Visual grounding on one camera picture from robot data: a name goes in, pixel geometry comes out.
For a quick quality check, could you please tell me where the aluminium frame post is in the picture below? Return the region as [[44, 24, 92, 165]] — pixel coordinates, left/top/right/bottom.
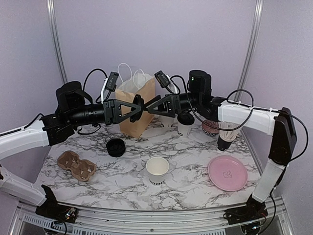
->
[[237, 0, 264, 89], [46, 0, 68, 84]]

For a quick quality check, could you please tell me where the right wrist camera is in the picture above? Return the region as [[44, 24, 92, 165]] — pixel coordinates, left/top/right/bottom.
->
[[154, 71, 180, 94]]

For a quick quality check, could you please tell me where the right aluminium frame post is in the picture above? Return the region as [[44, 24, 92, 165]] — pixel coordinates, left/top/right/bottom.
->
[[237, 0, 264, 89]]

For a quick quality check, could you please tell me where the pink plastic plate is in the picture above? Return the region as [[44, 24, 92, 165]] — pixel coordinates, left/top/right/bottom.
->
[[208, 155, 248, 192]]

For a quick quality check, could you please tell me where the stack of black cup lids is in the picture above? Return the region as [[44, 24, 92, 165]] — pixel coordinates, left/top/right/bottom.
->
[[106, 138, 126, 157]]

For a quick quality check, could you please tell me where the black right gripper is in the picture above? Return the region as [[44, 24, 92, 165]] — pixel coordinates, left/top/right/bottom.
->
[[142, 92, 201, 118]]

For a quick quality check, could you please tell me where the left aluminium frame post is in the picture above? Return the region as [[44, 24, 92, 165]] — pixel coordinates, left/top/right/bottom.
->
[[46, 0, 68, 84]]

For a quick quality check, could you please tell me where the brown cardboard cup carrier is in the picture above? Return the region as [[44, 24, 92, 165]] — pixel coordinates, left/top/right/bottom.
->
[[57, 151, 97, 182]]

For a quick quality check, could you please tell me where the black coffee cup lid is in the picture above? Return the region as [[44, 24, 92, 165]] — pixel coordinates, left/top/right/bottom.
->
[[177, 113, 195, 126]]

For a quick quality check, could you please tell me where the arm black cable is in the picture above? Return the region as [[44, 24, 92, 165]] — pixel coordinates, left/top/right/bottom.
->
[[170, 75, 309, 221], [0, 68, 110, 135]]

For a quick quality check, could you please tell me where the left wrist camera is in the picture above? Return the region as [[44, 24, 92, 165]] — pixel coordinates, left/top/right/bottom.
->
[[100, 71, 119, 104]]

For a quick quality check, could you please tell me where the brown paper takeout bag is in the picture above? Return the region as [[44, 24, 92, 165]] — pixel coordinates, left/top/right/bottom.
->
[[115, 63, 156, 138]]

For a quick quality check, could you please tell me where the patterned red blue bowl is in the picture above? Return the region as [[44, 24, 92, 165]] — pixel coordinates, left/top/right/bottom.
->
[[201, 119, 219, 137]]

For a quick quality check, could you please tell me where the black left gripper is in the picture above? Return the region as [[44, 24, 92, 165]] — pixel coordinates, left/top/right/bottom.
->
[[67, 98, 142, 127]]

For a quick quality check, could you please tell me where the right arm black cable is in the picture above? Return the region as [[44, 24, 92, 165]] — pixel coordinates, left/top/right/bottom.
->
[[170, 75, 309, 221]]

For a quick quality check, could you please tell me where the white paper coffee cup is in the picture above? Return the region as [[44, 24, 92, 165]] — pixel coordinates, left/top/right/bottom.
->
[[178, 122, 193, 137]]

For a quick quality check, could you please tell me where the black cup holding straws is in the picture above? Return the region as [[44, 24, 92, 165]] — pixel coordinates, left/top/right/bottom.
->
[[217, 136, 233, 151]]

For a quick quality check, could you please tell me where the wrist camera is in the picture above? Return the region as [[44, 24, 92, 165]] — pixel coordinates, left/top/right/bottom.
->
[[154, 71, 180, 94], [100, 71, 119, 104]]

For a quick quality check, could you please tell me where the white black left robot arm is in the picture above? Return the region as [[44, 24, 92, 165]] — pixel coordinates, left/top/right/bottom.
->
[[0, 81, 143, 218]]

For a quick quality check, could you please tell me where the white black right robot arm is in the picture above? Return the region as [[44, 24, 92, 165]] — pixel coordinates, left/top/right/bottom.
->
[[146, 70, 297, 224]]

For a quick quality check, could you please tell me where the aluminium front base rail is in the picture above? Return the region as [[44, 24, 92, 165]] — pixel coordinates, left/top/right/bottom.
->
[[7, 193, 294, 235]]

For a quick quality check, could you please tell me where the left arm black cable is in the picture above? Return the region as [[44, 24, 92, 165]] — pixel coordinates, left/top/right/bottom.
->
[[0, 68, 110, 135]]

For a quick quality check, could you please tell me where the bundle of white wrapped straws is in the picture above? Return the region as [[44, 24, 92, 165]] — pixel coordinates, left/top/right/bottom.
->
[[219, 121, 241, 142]]

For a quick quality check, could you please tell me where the stack of white paper cups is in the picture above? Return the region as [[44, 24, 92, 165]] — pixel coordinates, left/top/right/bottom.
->
[[160, 116, 175, 128]]

